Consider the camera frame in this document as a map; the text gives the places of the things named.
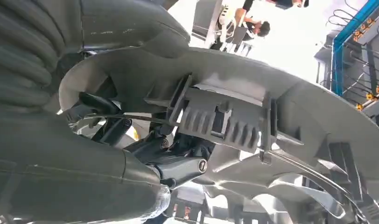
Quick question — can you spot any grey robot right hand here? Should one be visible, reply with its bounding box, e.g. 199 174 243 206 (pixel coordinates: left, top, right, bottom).
0 0 209 224

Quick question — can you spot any grey cabinet panel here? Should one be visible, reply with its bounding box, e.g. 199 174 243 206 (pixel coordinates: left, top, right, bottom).
191 0 225 48

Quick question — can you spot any person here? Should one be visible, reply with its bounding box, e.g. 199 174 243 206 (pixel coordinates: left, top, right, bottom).
217 5 271 51

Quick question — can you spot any blue frame with cables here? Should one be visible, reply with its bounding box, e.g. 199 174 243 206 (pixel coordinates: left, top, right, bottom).
315 0 379 131

